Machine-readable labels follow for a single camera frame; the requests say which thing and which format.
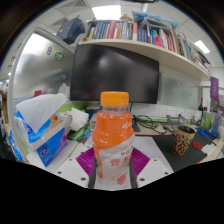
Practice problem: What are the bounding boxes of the dark blue box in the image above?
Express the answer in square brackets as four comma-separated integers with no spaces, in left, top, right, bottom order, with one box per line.
[55,17,86,45]

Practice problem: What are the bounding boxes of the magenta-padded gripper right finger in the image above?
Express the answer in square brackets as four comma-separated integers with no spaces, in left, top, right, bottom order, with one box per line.
[129,147,175,190]

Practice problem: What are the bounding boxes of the white tissue pack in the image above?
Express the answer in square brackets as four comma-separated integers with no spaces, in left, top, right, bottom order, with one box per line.
[61,107,90,133]

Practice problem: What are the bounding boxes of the black computer monitor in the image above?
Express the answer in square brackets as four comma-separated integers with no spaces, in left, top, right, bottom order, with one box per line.
[69,44,160,105]

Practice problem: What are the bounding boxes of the orange drink bottle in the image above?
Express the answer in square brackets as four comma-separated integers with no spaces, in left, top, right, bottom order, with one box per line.
[92,91,136,191]

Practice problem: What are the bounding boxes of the purple water bottle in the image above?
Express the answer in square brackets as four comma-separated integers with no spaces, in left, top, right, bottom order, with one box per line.
[210,109,224,139]

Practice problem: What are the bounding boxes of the blue tissue box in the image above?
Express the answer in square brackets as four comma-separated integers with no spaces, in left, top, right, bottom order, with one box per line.
[14,93,73,168]

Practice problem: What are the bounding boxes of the dark wine bottle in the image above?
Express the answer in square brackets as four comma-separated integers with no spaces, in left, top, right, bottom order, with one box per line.
[197,97,204,118]

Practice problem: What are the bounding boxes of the purple hanging banner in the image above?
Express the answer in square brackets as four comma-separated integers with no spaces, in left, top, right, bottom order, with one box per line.
[209,76,220,102]

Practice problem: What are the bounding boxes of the frosted partition panel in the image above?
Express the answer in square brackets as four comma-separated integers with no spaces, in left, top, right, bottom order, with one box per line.
[8,28,76,158]

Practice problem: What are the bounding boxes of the white napkin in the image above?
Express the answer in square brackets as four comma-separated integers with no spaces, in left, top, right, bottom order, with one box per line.
[200,143,217,156]

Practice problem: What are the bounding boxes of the black cables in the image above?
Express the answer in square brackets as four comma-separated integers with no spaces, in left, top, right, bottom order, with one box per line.
[134,114,168,134]

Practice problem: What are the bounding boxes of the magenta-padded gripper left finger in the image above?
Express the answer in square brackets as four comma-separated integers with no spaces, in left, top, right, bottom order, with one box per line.
[54,147,98,190]

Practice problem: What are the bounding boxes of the grey metal laptop stand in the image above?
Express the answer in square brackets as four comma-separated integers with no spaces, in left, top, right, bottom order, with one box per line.
[163,114,189,134]

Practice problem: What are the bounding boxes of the yellow mug with red flowers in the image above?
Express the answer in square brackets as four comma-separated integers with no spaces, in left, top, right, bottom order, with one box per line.
[171,125,197,157]

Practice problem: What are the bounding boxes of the black desk mat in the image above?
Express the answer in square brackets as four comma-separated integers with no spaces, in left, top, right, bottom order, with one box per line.
[151,131,219,173]

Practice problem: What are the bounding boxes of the flat round red coaster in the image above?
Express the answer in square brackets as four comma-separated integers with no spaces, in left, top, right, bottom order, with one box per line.
[191,141,204,150]

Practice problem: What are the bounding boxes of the blue coiled cable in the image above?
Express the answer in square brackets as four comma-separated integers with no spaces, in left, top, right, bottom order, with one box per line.
[196,127,211,138]

